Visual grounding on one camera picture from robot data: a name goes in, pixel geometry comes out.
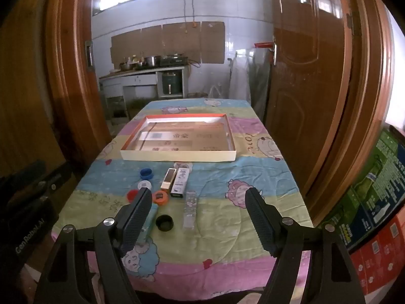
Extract green cardboard box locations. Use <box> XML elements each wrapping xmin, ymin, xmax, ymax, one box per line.
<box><xmin>319</xmin><ymin>128</ymin><xmax>405</xmax><ymax>254</ymax></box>

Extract black bottle cap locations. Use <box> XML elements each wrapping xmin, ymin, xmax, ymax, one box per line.
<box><xmin>156</xmin><ymin>215</ymin><xmax>174</xmax><ymax>232</ymax></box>

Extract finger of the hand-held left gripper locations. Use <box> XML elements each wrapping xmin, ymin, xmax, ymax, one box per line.
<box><xmin>2</xmin><ymin>160</ymin><xmax>69</xmax><ymax>204</ymax></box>

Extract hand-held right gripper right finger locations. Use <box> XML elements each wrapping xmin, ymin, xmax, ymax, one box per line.
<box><xmin>245</xmin><ymin>187</ymin><xmax>366</xmax><ymax>304</ymax></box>

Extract white kitchen counter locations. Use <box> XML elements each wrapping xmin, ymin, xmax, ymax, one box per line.
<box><xmin>99</xmin><ymin>65</ymin><xmax>186</xmax><ymax>102</ymax></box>

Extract shallow cardboard tray orange rim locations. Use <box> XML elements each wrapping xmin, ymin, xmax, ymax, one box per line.
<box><xmin>120</xmin><ymin>113</ymin><xmax>236</xmax><ymax>163</ymax></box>

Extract black induction cooker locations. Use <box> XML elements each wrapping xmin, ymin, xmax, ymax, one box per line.
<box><xmin>160</xmin><ymin>55</ymin><xmax>189</xmax><ymax>66</ymax></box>

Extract orange bottle cap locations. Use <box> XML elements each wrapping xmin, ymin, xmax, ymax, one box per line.
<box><xmin>152</xmin><ymin>191</ymin><xmax>169</xmax><ymax>206</ymax></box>

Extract gold rectangular case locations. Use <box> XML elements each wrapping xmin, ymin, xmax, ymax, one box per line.
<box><xmin>160</xmin><ymin>168</ymin><xmax>177</xmax><ymax>194</ymax></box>

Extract white printed small box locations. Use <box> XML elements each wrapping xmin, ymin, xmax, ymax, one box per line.
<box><xmin>170</xmin><ymin>168</ymin><xmax>191</xmax><ymax>197</ymax></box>

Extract green air fryer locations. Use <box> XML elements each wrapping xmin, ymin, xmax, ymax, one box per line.
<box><xmin>162</xmin><ymin>71</ymin><xmax>183</xmax><ymax>96</ymax></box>

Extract white plastic wrapped rack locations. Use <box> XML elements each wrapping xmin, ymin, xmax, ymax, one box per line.
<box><xmin>227</xmin><ymin>54</ymin><xmax>250</xmax><ymax>100</ymax></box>

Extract cardboard sheets on wall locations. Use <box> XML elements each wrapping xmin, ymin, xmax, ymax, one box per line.
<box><xmin>110</xmin><ymin>22</ymin><xmax>226</xmax><ymax>65</ymax></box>

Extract cartoon sheep printed blanket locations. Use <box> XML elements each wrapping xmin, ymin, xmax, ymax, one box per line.
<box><xmin>51</xmin><ymin>99</ymin><xmax>317</xmax><ymax>300</ymax></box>

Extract wooden door jamb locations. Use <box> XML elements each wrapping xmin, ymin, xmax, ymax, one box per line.
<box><xmin>44</xmin><ymin>0</ymin><xmax>112</xmax><ymax>168</ymax></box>
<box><xmin>300</xmin><ymin>0</ymin><xmax>397</xmax><ymax>229</ymax></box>

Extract brown wooden door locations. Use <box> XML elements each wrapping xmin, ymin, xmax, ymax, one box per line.
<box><xmin>264</xmin><ymin>0</ymin><xmax>352</xmax><ymax>194</ymax></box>

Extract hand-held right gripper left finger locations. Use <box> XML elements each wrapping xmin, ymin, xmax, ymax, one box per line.
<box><xmin>33</xmin><ymin>187</ymin><xmax>153</xmax><ymax>304</ymax></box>

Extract metal strike plate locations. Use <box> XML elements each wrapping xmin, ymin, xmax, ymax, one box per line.
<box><xmin>85</xmin><ymin>40</ymin><xmax>94</xmax><ymax>68</ymax></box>

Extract clear plastic wrapped panel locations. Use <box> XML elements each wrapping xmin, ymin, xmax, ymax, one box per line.
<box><xmin>247</xmin><ymin>42</ymin><xmax>273</xmax><ymax>119</ymax></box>

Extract red cardboard box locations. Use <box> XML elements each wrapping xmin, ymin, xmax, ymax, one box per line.
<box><xmin>348</xmin><ymin>215</ymin><xmax>405</xmax><ymax>295</ymax></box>

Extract transparent plastic case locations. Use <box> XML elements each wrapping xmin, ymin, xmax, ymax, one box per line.
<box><xmin>183</xmin><ymin>191</ymin><xmax>198</xmax><ymax>230</ymax></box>

